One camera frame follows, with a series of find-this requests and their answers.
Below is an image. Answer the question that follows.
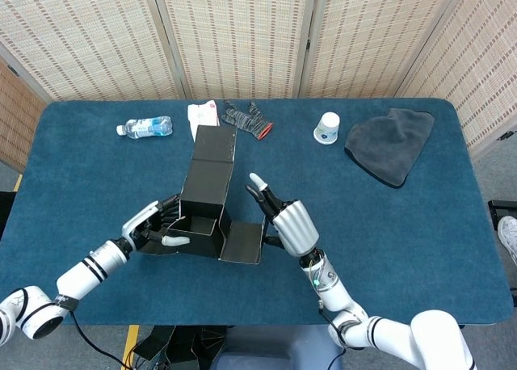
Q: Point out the black cardboard box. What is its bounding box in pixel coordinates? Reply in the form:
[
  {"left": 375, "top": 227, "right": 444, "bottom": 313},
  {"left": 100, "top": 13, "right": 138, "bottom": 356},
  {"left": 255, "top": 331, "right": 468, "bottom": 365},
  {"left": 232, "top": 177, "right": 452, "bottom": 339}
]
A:
[{"left": 139, "top": 124, "right": 267, "bottom": 265}]

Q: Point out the grey knit glove red cuff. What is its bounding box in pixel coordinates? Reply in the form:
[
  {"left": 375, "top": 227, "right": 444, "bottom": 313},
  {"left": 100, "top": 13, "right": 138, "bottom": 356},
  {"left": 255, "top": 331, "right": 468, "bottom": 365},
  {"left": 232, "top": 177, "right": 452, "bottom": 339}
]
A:
[{"left": 221, "top": 99, "right": 275, "bottom": 141}]

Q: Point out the clear plastic water bottle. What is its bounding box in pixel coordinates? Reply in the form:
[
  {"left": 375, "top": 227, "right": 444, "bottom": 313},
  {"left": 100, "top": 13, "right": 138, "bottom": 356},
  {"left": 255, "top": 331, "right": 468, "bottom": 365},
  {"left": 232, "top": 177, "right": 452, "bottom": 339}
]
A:
[{"left": 116, "top": 116, "right": 174, "bottom": 139}]

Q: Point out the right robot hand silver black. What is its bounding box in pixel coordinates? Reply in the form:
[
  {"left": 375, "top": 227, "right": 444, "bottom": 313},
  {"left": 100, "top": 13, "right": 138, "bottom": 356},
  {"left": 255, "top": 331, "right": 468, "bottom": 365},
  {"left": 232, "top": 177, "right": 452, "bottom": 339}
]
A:
[{"left": 245, "top": 173, "right": 320, "bottom": 258}]

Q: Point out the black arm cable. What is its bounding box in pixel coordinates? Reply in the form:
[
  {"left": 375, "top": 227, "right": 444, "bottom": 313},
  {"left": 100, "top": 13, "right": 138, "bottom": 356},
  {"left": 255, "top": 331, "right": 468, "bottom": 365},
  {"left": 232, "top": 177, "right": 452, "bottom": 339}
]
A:
[
  {"left": 70, "top": 309, "right": 131, "bottom": 370},
  {"left": 317, "top": 301, "right": 364, "bottom": 370}
]

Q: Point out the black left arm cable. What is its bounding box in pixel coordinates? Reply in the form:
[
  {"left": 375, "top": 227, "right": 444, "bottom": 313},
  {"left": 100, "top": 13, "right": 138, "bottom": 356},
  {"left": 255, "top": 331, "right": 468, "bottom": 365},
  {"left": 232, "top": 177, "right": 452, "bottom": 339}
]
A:
[{"left": 70, "top": 309, "right": 131, "bottom": 370}]

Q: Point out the woven folding screen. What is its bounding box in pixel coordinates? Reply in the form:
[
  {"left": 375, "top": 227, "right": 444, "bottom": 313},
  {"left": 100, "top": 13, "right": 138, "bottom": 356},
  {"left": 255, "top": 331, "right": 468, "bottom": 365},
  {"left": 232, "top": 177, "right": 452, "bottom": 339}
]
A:
[{"left": 0, "top": 0, "right": 517, "bottom": 173}]

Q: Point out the dark grey towel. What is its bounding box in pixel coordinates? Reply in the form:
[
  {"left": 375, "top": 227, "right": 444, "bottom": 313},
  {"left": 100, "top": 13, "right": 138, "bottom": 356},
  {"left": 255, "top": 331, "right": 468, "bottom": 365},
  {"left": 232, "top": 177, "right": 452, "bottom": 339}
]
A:
[{"left": 344, "top": 107, "right": 435, "bottom": 190}]

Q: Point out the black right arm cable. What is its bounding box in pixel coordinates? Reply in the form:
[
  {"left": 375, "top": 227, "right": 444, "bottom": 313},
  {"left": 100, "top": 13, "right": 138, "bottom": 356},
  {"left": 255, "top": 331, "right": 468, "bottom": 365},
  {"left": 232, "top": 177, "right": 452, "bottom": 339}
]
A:
[{"left": 317, "top": 301, "right": 364, "bottom": 370}]

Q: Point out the blue table cloth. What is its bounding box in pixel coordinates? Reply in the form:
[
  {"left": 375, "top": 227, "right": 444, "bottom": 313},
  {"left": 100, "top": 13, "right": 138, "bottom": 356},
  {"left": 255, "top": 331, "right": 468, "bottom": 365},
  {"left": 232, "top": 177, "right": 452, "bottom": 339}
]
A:
[{"left": 0, "top": 98, "right": 515, "bottom": 326}]

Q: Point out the black stand beside table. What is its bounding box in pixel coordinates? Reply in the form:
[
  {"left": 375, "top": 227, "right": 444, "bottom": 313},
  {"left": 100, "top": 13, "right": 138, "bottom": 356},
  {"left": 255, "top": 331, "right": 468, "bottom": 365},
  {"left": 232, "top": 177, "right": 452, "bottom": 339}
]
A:
[{"left": 487, "top": 199, "right": 517, "bottom": 229}]

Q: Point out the white floral paper cup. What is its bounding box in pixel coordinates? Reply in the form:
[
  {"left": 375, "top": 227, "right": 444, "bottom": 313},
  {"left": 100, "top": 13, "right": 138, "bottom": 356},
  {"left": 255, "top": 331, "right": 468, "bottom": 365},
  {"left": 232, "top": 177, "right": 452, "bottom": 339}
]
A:
[{"left": 313, "top": 111, "right": 341, "bottom": 145}]

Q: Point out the blue grey robot torso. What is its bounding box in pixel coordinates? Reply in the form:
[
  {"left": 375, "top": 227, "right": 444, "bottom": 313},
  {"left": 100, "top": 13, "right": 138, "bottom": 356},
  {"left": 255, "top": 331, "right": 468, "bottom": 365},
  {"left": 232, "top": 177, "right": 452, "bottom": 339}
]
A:
[{"left": 209, "top": 325, "right": 344, "bottom": 370}]

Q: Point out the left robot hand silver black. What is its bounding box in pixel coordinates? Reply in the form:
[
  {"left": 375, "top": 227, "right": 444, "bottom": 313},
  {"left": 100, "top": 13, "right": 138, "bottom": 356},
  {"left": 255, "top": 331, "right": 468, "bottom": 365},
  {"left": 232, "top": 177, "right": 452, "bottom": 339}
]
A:
[{"left": 121, "top": 195, "right": 191, "bottom": 253}]

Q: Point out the white sneaker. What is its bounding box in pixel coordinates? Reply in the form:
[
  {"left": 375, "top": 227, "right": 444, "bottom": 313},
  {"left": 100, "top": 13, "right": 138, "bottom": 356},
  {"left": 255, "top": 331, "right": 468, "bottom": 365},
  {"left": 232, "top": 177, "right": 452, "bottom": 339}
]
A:
[{"left": 497, "top": 216, "right": 517, "bottom": 266}]

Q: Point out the white tissue packet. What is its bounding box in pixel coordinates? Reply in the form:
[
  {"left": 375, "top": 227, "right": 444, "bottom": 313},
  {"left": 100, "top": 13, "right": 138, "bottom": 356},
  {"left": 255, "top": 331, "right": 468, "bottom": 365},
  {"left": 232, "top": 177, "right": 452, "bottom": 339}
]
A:
[{"left": 187, "top": 100, "right": 221, "bottom": 139}]

